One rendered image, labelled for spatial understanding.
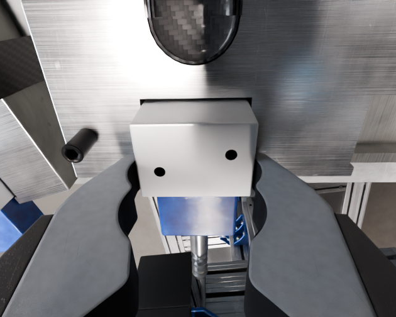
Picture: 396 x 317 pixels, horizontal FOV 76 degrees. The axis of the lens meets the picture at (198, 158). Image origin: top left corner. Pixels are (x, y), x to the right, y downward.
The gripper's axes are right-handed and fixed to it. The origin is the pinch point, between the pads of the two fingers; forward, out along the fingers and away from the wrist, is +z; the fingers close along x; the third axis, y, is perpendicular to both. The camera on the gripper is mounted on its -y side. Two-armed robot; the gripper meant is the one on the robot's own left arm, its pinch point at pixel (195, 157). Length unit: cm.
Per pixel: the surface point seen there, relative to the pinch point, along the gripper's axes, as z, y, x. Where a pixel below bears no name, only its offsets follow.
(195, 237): 0.8, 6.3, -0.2
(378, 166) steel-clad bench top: 10.4, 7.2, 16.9
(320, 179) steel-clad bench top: 10.4, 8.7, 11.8
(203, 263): 1.1, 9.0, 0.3
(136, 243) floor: 90, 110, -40
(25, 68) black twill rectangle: 7.6, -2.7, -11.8
